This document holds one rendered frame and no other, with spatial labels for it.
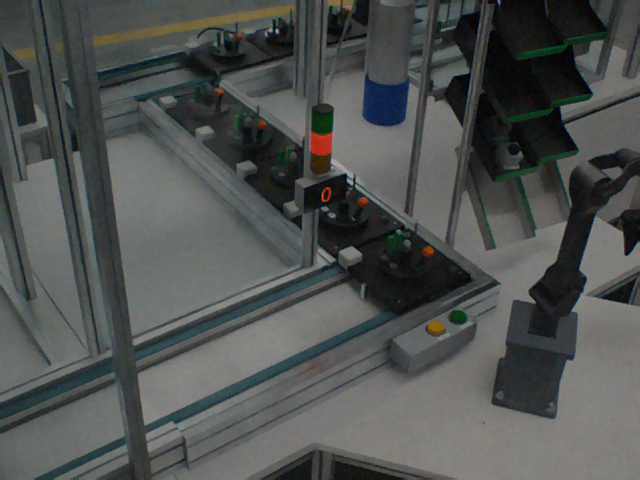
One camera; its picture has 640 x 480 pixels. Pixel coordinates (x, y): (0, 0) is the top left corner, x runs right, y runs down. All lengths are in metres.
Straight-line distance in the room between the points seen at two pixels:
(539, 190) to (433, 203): 0.38
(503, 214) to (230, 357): 0.81
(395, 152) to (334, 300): 0.86
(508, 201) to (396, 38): 0.82
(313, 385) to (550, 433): 0.53
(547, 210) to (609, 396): 0.55
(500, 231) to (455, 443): 0.62
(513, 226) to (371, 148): 0.75
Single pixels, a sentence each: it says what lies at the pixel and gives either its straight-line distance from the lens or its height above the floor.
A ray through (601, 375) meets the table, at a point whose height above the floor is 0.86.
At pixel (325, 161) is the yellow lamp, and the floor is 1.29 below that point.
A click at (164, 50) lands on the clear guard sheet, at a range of 1.62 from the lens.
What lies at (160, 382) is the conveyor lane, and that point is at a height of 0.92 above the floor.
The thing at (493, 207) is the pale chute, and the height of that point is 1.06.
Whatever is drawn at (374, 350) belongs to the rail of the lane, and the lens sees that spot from 1.92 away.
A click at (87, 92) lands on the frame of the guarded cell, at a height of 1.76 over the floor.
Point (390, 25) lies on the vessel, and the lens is 2.81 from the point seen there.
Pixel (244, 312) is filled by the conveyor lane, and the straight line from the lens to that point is 2.00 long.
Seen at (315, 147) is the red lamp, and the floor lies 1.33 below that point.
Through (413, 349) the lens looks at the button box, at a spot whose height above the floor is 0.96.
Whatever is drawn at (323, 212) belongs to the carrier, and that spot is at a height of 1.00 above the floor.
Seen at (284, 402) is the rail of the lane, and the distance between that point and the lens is 1.83.
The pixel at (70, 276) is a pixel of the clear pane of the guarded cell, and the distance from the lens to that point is 1.31.
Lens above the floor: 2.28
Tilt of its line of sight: 37 degrees down
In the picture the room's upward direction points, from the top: 3 degrees clockwise
